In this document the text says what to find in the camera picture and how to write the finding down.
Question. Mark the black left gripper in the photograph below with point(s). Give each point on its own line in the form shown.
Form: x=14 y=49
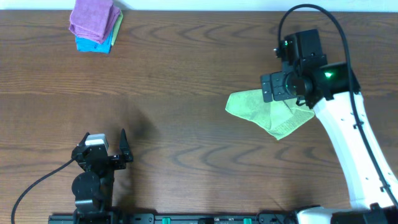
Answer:
x=104 y=159

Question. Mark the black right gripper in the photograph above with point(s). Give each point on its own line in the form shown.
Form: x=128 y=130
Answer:
x=273 y=87

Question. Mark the green microfiber cloth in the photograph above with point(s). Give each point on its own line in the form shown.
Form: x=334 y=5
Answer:
x=277 y=118

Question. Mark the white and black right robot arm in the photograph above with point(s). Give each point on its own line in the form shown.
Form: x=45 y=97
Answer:
x=334 y=94

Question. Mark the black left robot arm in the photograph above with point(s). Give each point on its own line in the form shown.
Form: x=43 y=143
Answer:
x=93 y=189

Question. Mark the folded blue cloth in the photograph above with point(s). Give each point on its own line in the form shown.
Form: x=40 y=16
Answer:
x=86 y=45

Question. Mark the folded purple cloth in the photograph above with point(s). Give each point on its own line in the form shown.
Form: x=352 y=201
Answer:
x=93 y=19

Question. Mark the folded yellow-green cloth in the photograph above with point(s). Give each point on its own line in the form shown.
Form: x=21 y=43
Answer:
x=116 y=28

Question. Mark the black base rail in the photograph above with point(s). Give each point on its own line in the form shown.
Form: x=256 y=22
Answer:
x=148 y=218

